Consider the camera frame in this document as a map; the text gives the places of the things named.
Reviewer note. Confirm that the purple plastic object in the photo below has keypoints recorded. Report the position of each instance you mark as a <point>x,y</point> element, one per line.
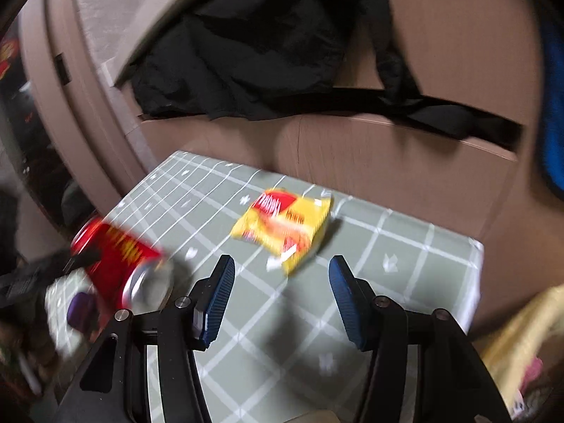
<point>81,313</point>

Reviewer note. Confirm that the blue cloth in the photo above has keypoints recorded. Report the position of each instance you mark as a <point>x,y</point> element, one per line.
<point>553,119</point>

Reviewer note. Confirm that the black jacket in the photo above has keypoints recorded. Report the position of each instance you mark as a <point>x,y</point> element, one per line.
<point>264,53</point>

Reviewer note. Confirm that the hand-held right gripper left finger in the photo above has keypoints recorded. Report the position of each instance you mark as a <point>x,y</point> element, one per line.
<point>218,299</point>

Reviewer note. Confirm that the pale yellow cloth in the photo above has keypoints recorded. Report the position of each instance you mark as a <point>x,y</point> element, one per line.
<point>520,339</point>

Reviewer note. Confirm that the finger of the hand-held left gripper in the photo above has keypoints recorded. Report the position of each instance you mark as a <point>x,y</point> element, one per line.
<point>86,255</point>

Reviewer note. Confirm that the yellow and red snack bag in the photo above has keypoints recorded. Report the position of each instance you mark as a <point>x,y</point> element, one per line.
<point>286,224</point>

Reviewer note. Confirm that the red drink can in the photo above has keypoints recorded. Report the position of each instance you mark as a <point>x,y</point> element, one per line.
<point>114,251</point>

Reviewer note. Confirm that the brown sofa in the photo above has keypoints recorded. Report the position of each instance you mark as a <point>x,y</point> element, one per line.
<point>396,163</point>

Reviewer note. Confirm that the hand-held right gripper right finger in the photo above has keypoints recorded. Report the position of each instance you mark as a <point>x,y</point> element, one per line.
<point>348,304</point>

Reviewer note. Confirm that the green checked tablecloth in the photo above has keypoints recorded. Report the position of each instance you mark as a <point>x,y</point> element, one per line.
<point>396,295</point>

